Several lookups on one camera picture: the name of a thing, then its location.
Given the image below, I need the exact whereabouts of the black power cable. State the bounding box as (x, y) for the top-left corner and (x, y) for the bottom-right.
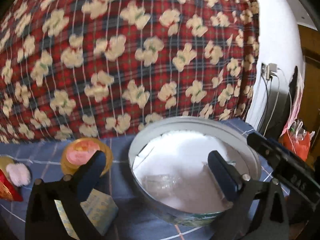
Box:
(256, 74), (270, 132)

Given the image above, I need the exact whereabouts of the pink fluffy puff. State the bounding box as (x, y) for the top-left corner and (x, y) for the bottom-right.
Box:
(6, 163), (31, 187)

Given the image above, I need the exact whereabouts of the orange plastic bag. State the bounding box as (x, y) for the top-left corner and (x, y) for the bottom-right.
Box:
(279, 131), (315, 161)

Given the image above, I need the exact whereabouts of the white wall charger plug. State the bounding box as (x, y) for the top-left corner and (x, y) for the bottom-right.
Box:
(267, 63), (278, 74)

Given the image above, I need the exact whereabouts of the red plaid bear blanket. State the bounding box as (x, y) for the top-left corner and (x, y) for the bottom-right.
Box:
(1, 0), (259, 144)

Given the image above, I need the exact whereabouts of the gold lid round tin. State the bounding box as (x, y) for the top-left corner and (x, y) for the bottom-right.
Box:
(61, 138), (113, 177)

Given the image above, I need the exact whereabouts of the wall power socket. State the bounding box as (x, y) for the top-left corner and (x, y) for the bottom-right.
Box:
(261, 63), (270, 81)

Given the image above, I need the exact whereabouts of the white charging cable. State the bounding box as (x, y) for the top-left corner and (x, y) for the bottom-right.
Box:
(260, 67), (293, 136)

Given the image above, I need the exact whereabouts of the pink patterned hanging cloth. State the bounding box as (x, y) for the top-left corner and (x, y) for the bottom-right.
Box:
(281, 66), (304, 135)

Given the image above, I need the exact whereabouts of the red gold satin pouch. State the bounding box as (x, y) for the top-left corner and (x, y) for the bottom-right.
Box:
(0, 170), (23, 202)

